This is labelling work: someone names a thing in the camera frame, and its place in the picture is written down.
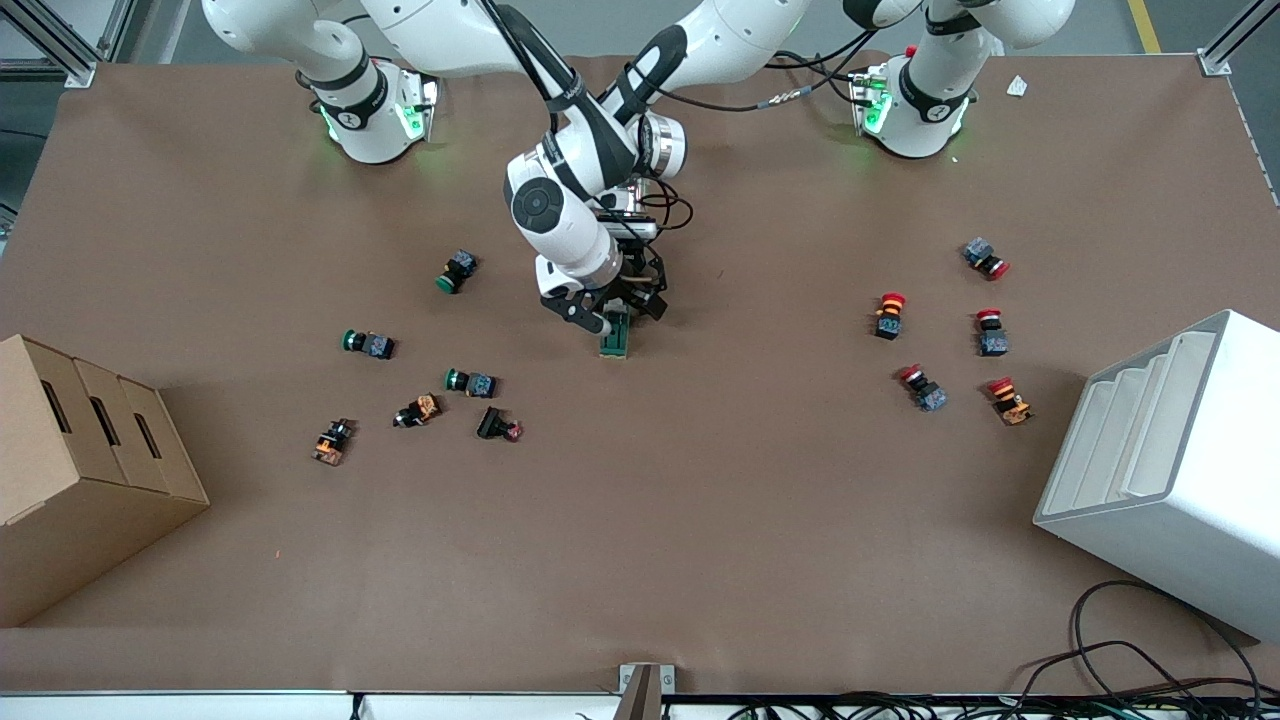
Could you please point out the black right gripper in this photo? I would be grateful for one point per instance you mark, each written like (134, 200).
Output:
(624, 291)

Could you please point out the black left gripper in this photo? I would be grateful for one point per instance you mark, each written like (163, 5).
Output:
(641, 292)

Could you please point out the green load switch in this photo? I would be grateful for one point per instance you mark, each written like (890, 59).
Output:
(616, 345)

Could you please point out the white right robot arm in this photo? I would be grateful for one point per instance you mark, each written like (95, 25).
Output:
(560, 215)

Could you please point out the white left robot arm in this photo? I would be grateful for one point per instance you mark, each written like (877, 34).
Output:
(740, 30)

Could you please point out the green push button blue block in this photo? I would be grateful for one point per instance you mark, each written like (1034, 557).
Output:
(457, 271)
(470, 382)
(368, 343)

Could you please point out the dark red push button black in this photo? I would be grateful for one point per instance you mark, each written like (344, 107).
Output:
(498, 424)

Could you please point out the brown paper table cover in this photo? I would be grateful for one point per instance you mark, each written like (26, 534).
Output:
(700, 500)

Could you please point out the black push button orange block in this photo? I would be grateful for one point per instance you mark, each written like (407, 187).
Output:
(333, 441)
(417, 410)

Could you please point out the red yellow emergency button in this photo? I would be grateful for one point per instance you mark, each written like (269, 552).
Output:
(889, 315)

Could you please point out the red push button blue block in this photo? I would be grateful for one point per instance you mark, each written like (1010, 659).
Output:
(985, 258)
(923, 388)
(991, 333)

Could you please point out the red push button orange block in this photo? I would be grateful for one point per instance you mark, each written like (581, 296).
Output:
(1009, 400)

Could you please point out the small white paper scrap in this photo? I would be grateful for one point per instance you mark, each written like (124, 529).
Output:
(1017, 85)

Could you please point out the brown cardboard box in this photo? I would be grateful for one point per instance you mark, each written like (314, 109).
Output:
(80, 470)

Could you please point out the white stepped plastic rack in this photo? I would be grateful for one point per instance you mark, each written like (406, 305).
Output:
(1180, 500)

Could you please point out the grey metal table bracket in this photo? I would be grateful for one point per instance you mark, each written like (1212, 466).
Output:
(645, 690)

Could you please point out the white table edge rail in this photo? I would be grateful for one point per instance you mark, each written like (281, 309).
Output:
(200, 708)

